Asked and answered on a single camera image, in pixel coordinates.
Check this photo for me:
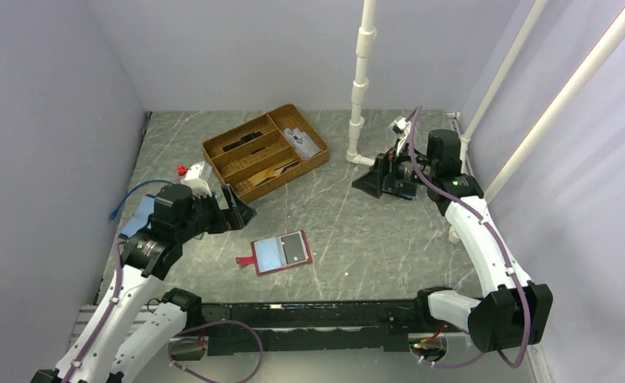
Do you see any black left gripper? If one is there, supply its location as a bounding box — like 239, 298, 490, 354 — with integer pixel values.
177, 184, 255, 242

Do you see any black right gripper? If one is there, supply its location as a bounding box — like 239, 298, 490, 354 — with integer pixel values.
352, 138, 437, 198

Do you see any red leather card holder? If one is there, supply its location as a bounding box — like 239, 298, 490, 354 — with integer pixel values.
235, 230, 313, 277

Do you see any white VIP card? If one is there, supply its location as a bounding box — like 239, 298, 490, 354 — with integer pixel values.
283, 128, 321, 160

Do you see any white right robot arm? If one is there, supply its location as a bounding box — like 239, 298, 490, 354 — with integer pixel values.
352, 123, 553, 353

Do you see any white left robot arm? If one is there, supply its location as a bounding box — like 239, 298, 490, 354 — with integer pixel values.
32, 184, 257, 382

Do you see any black leather card holder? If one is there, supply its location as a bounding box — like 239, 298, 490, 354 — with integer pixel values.
383, 182, 417, 200

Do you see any tan card in tray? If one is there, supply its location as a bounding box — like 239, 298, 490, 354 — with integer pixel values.
247, 168, 277, 187

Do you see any black card in holder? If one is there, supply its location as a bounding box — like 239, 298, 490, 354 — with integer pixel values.
281, 232, 308, 266

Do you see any open blue card holder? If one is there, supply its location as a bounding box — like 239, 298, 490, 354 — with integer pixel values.
117, 194, 155, 239

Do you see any woven brown organizer tray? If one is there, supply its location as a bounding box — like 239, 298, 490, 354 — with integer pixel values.
202, 104, 330, 203

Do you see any black item in tray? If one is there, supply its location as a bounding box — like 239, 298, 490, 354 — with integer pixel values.
223, 131, 263, 152

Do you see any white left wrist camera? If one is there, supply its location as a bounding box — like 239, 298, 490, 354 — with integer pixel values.
176, 161, 212, 196

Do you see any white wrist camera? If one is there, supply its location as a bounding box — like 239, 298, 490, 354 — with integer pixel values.
388, 116, 412, 140
176, 161, 212, 196

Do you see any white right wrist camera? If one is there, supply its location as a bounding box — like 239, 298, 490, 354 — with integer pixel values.
388, 116, 412, 140

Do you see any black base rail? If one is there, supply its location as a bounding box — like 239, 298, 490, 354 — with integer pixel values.
150, 298, 469, 356

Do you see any blue cable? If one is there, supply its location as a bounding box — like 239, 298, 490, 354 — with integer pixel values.
109, 180, 175, 221

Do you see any white PVC pipe frame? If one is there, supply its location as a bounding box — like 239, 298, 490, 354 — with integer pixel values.
345, 0, 625, 245

